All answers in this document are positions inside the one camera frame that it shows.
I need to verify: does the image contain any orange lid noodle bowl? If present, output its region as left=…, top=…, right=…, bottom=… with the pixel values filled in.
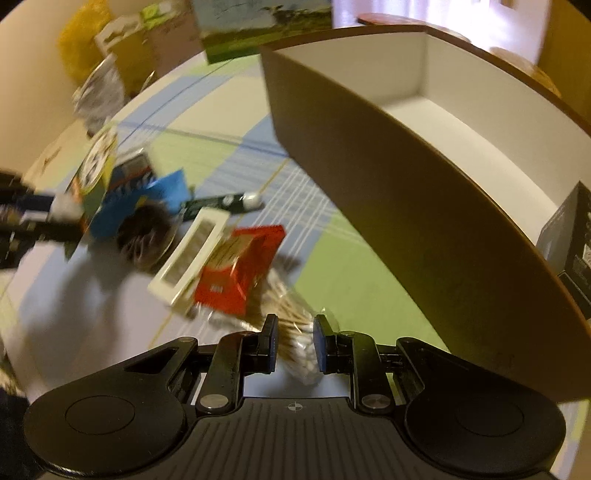
left=489, top=47, right=562, bottom=98

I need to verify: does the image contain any silver plastic bag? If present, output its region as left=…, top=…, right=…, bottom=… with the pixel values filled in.
left=72, top=53, right=126, bottom=137

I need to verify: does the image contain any white hair claw clip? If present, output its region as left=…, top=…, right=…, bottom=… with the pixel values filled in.
left=147, top=208, right=230, bottom=306

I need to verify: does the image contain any dark hair scrunchie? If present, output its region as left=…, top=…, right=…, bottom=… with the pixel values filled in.
left=115, top=203, right=178, bottom=271

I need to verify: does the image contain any dark green small tube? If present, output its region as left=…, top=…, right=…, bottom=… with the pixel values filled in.
left=180, top=192, right=263, bottom=221

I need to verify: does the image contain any blue tissue packet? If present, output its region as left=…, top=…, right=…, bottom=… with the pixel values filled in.
left=107, top=148, right=156, bottom=193

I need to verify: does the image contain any red lid noodle bowl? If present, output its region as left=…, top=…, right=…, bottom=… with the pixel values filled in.
left=356, top=13, right=470, bottom=42

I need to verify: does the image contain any black product box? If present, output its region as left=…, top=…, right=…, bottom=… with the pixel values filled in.
left=536, top=182, right=591, bottom=320

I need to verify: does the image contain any green milk carton box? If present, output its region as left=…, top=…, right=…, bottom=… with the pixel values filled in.
left=191, top=0, right=332, bottom=63

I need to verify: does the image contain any brown cardboard boxes pile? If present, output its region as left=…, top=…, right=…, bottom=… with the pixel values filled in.
left=95, top=1, right=204, bottom=98

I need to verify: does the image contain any cotton swab bag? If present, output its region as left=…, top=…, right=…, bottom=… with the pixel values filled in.
left=198, top=264, right=322, bottom=386

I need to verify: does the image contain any checkered tablecloth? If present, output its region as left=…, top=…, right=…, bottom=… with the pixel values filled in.
left=0, top=55, right=591, bottom=480

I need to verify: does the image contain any white pill bottle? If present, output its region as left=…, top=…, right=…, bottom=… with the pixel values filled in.
left=48, top=193, right=84, bottom=223

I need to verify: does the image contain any blue hand cream tube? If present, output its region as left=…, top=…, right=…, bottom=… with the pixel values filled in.
left=89, top=170, right=190, bottom=240

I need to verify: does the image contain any brown cardboard storage box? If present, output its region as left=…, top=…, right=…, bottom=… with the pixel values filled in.
left=260, top=25, right=590, bottom=402

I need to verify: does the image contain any yellow plastic bag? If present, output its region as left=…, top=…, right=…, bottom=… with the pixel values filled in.
left=57, top=0, right=113, bottom=87

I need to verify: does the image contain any red snack packet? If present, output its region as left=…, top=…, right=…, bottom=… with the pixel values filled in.
left=193, top=225, right=286, bottom=316

